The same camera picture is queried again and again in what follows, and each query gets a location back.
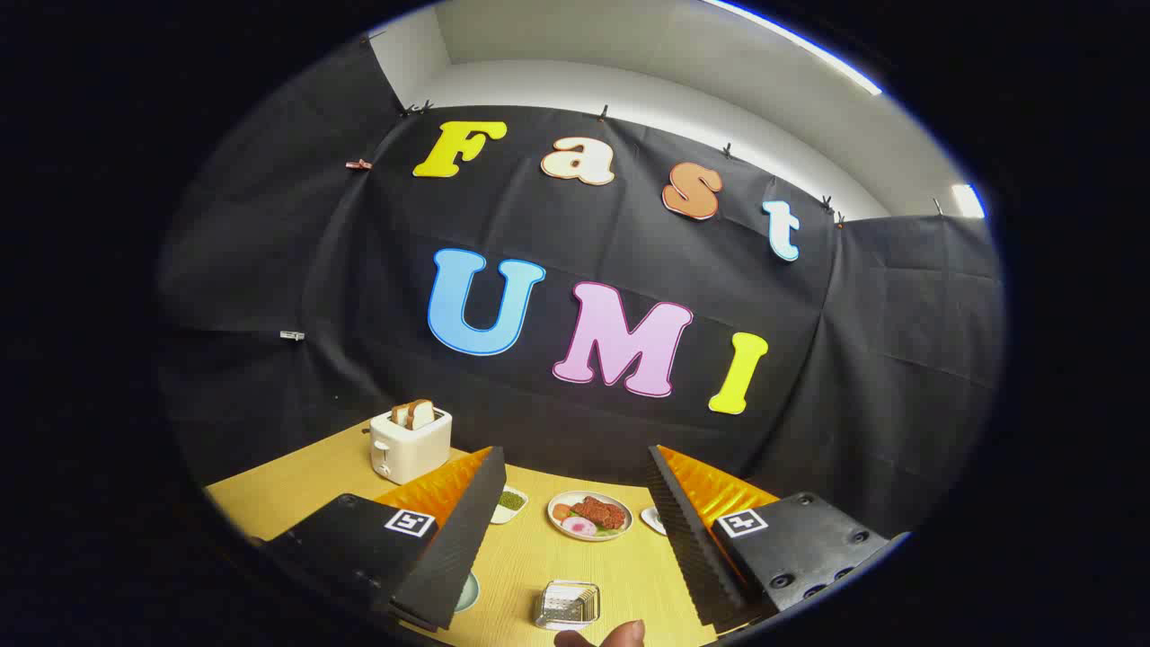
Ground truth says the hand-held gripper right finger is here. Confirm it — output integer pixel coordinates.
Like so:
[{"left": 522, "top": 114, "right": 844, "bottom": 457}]
[{"left": 647, "top": 445, "right": 908, "bottom": 630}]

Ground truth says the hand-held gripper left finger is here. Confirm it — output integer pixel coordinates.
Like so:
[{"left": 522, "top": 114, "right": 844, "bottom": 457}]
[{"left": 261, "top": 445, "right": 509, "bottom": 632}]

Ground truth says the white divided bean tray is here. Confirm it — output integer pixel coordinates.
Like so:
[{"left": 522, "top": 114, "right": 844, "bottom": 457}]
[{"left": 490, "top": 485, "right": 529, "bottom": 525}]

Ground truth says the white oval food plate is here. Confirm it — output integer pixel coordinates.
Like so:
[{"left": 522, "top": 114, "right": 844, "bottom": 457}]
[{"left": 547, "top": 491, "right": 633, "bottom": 542}]

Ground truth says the green lettuce leaf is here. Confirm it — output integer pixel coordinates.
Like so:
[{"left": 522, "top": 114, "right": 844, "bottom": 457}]
[{"left": 568, "top": 509, "right": 623, "bottom": 538}]

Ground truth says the brown grilled meat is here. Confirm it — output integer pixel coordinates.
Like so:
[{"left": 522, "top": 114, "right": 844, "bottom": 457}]
[{"left": 571, "top": 496, "right": 627, "bottom": 531}]

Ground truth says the white toaster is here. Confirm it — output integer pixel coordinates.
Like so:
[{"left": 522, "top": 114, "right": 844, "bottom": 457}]
[{"left": 369, "top": 400, "right": 453, "bottom": 486}]

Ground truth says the black backdrop cloth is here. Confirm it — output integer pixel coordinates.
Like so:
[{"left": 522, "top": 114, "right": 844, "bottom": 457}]
[{"left": 157, "top": 36, "right": 1005, "bottom": 540}]

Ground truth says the row of black clips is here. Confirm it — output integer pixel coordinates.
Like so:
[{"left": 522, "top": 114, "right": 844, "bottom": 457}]
[{"left": 359, "top": 31, "right": 946, "bottom": 227}]

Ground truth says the metal wire basket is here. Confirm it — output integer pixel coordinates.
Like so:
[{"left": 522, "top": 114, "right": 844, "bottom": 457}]
[{"left": 534, "top": 580, "right": 601, "bottom": 630}]

